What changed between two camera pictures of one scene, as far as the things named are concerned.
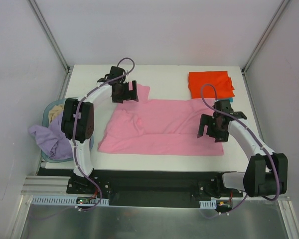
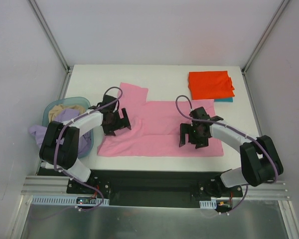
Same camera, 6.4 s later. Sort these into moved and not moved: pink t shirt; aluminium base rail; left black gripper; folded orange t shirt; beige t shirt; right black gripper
Moved: right black gripper; left black gripper
Not moved: pink t shirt; beige t shirt; folded orange t shirt; aluminium base rail
